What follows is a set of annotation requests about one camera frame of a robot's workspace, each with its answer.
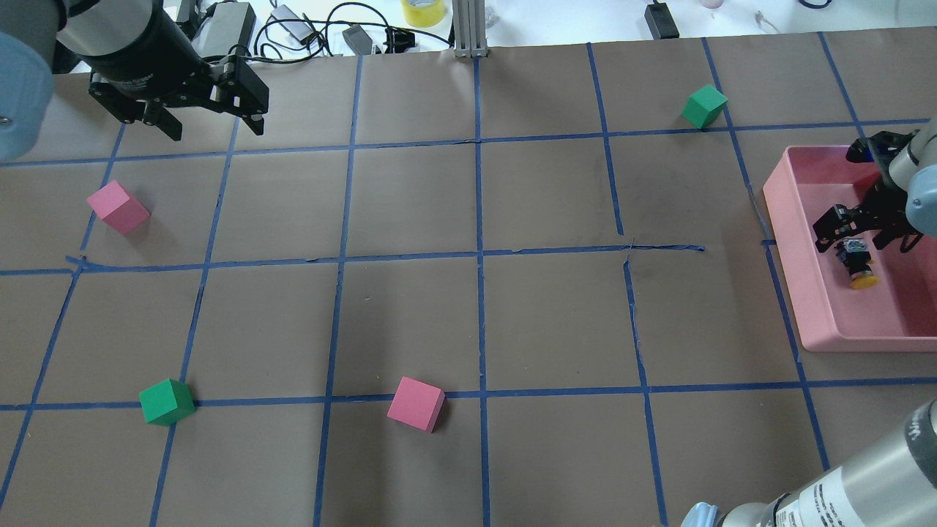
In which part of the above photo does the large black power brick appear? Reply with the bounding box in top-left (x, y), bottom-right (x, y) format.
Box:
top-left (192, 2), bottom-right (255, 61)

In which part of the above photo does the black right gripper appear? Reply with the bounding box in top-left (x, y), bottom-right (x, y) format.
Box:
top-left (813, 179), bottom-right (924, 253)

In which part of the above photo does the pink cube centre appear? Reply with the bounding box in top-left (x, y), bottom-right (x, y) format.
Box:
top-left (386, 376), bottom-right (446, 433)

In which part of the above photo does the pink cube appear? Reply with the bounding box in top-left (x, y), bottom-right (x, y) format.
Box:
top-left (85, 181), bottom-right (151, 236)
top-left (386, 376), bottom-right (446, 433)

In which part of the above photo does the green cube far side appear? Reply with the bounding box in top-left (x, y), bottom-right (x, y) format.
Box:
top-left (138, 379), bottom-right (196, 427)

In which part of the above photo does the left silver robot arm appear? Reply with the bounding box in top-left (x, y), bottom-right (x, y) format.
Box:
top-left (1, 1), bottom-right (270, 161)

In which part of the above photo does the green cube near bin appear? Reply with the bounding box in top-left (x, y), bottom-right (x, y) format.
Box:
top-left (682, 84), bottom-right (728, 130)

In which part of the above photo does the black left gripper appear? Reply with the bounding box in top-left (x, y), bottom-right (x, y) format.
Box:
top-left (73, 1), bottom-right (270, 141)

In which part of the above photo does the aluminium frame post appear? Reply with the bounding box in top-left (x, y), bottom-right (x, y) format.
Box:
top-left (451, 1), bottom-right (490, 58)

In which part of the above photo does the yellow tape roll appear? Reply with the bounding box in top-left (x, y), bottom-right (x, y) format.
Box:
top-left (400, 0), bottom-right (446, 28)

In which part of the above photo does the black power adapter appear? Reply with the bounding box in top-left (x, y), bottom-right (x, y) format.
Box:
top-left (643, 1), bottom-right (680, 40)

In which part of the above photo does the pink plastic bin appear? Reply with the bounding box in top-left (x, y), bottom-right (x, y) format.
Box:
top-left (763, 146), bottom-right (936, 353)

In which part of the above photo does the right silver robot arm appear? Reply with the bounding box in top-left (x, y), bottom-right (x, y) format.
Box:
top-left (683, 120), bottom-right (935, 526)

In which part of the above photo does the pink cube far side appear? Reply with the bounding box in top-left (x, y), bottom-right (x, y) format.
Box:
top-left (85, 181), bottom-right (151, 236)

